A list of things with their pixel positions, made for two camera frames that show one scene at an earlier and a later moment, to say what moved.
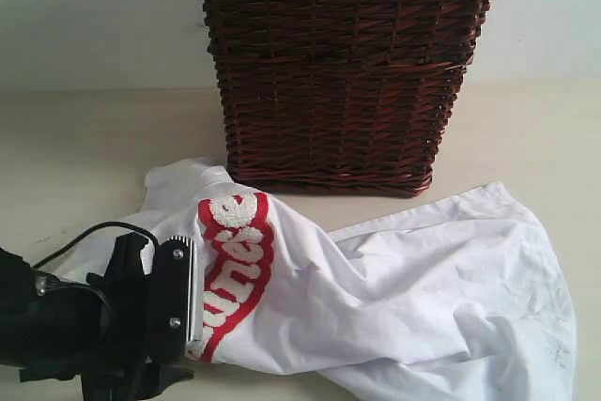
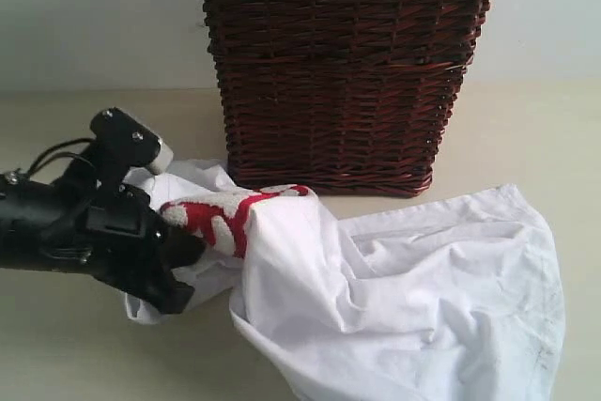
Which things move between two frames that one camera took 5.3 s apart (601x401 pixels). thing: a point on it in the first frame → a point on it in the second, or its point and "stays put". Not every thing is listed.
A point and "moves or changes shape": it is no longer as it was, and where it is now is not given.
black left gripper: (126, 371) → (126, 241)
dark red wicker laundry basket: (342, 81) stays put
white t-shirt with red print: (462, 305) moves or changes shape
